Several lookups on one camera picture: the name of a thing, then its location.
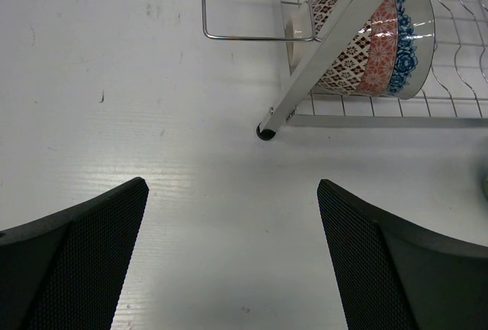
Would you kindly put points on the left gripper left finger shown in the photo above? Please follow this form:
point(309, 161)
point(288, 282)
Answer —
point(66, 270)

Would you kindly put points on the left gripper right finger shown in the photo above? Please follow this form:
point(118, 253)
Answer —
point(394, 274)

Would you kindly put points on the blue patterned bowl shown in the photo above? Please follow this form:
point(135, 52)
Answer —
point(415, 48)

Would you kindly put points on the geometric patterned bowl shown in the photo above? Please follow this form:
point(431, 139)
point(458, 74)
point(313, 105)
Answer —
point(344, 75)

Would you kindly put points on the steel two-tier dish rack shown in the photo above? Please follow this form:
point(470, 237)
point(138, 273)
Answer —
point(328, 43)

